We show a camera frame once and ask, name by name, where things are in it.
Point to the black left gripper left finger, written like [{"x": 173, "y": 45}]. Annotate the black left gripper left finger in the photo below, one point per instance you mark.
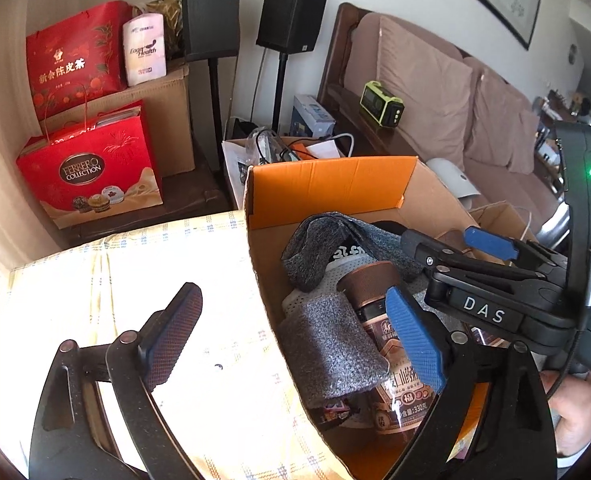
[{"x": 72, "y": 437}]

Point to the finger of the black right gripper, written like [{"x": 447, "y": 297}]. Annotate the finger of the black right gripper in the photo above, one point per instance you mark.
[{"x": 432, "y": 253}]

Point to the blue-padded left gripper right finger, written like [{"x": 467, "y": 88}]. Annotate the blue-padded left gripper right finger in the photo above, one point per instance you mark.
[{"x": 514, "y": 438}]

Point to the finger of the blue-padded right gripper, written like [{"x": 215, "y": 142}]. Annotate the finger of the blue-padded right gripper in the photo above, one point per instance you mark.
[{"x": 522, "y": 253}]

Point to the black cloth with white print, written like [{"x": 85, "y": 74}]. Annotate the black cloth with white print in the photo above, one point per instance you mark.
[{"x": 381, "y": 241}]

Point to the large brown-lid glass jar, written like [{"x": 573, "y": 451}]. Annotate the large brown-lid glass jar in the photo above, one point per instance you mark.
[{"x": 400, "y": 402}]

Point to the grey knitted sock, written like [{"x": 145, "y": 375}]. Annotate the grey knitted sock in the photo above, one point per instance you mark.
[
  {"x": 329, "y": 353},
  {"x": 319, "y": 237}
]

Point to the Snickers bar English label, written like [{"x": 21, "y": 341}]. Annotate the Snickers bar English label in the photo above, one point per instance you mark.
[{"x": 332, "y": 415}]

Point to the person's right hand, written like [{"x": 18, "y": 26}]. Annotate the person's right hand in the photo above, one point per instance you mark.
[{"x": 572, "y": 402}]

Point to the open brown cardboard box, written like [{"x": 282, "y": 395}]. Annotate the open brown cardboard box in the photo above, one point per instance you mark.
[{"x": 504, "y": 219}]

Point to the white dome device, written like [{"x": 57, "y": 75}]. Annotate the white dome device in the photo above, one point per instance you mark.
[{"x": 455, "y": 181}]

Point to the beige sofa cushion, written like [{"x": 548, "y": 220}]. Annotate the beige sofa cushion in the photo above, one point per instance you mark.
[
  {"x": 503, "y": 127},
  {"x": 429, "y": 75}
]

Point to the brown sofa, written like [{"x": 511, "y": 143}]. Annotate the brown sofa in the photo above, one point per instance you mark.
[{"x": 351, "y": 62}]

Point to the green black portable radio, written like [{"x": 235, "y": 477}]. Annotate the green black portable radio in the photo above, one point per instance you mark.
[{"x": 380, "y": 104}]

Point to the yellow blue checked tablecloth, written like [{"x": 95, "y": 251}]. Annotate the yellow blue checked tablecloth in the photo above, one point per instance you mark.
[{"x": 230, "y": 400}]

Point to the blue white small box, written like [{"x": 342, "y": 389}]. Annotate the blue white small box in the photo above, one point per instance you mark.
[{"x": 310, "y": 119}]

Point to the right black speaker on stand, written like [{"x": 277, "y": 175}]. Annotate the right black speaker on stand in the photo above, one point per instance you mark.
[{"x": 288, "y": 27}]

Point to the black speaker on stand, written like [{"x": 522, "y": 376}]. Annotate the black speaker on stand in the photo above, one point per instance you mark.
[
  {"x": 288, "y": 27},
  {"x": 211, "y": 31}
]

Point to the red Ferrero Collection gift bag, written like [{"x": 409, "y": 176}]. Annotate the red Ferrero Collection gift bag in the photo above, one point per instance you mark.
[{"x": 97, "y": 168}]

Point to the brown cardboard box under bags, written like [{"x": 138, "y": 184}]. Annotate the brown cardboard box under bags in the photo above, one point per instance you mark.
[{"x": 166, "y": 106}]

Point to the left black speaker on stand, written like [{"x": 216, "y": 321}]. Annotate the left black speaker on stand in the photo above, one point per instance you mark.
[{"x": 211, "y": 31}]

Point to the white tissue pack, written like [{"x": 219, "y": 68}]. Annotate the white tissue pack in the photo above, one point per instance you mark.
[{"x": 144, "y": 48}]

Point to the red tea gift bag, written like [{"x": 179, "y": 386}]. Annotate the red tea gift bag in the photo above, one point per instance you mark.
[{"x": 78, "y": 59}]

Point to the white plastic bag with cables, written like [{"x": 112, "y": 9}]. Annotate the white plastic bag with cables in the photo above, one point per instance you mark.
[{"x": 263, "y": 147}]

